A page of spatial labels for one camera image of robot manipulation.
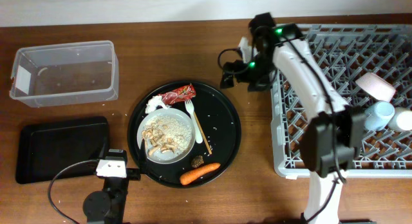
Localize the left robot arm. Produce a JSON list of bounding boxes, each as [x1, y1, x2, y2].
[[82, 142, 147, 224]]

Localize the red snack wrapper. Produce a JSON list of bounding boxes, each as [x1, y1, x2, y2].
[[160, 84, 196, 105]]

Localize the orange carrot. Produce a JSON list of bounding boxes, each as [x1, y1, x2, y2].
[[180, 163, 220, 185]]

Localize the wooden chopstick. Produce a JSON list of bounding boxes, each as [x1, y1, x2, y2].
[[194, 112, 212, 155]]

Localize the brown walnut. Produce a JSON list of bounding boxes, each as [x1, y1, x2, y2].
[[191, 155, 204, 168]]

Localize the grey dishwasher rack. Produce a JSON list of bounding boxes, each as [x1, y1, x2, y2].
[[271, 24, 411, 179]]

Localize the black rectangular tray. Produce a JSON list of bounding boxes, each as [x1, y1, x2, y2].
[[15, 117, 109, 184]]

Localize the rice and peanut shells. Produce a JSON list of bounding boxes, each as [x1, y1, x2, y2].
[[141, 115, 192, 156]]

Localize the grey plate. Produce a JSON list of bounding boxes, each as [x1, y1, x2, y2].
[[136, 108, 195, 164]]

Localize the crumpled white tissue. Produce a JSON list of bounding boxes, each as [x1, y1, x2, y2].
[[145, 95, 171, 114]]

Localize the clear plastic bin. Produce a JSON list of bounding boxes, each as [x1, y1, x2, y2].
[[9, 41, 119, 107]]

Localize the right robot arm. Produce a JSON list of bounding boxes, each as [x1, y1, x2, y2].
[[218, 12, 366, 223]]

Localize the white cup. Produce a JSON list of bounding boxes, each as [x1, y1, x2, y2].
[[388, 107, 412, 131]]

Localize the white plastic fork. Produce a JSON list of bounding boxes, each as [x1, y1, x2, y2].
[[185, 99, 203, 144]]

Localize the pink bowl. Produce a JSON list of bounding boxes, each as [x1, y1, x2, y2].
[[355, 73, 396, 102]]

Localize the round black tray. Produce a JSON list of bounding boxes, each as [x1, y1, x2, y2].
[[127, 80, 241, 189]]

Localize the light blue cup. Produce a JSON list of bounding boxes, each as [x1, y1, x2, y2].
[[364, 101, 395, 131]]

